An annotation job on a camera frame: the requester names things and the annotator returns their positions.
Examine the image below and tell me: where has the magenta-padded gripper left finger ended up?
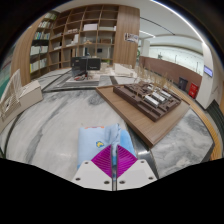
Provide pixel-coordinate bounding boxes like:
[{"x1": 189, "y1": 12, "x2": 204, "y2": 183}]
[{"x1": 71, "y1": 145, "x2": 116, "y2": 192}]

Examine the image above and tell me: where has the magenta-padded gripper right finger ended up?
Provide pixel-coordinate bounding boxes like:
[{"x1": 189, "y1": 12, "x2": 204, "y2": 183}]
[{"x1": 116, "y1": 144, "x2": 158, "y2": 192}]

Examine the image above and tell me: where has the light blue towel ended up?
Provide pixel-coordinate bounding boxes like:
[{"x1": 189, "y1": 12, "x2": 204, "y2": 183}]
[{"x1": 77, "y1": 123, "x2": 138, "y2": 171}]

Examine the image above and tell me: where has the brown architectural model on board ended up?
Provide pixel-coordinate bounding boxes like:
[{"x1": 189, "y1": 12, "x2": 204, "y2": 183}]
[{"x1": 95, "y1": 80, "x2": 191, "y2": 149}]

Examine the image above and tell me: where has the red cabinet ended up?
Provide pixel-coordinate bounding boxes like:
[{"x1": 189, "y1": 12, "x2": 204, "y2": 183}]
[{"x1": 188, "y1": 82, "x2": 200, "y2": 99}]

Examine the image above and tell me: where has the dark bin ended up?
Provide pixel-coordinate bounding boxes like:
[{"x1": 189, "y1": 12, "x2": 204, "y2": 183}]
[{"x1": 178, "y1": 77, "x2": 189, "y2": 92}]

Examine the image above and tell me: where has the glass-fronted bookshelf with green books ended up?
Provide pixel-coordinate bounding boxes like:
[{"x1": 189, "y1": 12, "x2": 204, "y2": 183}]
[{"x1": 0, "y1": 56, "x2": 14, "y2": 98}]

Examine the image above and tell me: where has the poster on shelf side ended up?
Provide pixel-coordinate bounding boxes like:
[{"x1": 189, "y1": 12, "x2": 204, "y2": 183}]
[{"x1": 123, "y1": 32, "x2": 140, "y2": 44}]

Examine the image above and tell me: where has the wooden shelf unit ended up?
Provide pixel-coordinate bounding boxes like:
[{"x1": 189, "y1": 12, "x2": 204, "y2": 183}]
[{"x1": 11, "y1": 4, "x2": 141, "y2": 81}]

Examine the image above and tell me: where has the wall screen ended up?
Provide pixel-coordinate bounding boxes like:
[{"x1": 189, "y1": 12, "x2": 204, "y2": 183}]
[{"x1": 203, "y1": 64, "x2": 214, "y2": 78}]

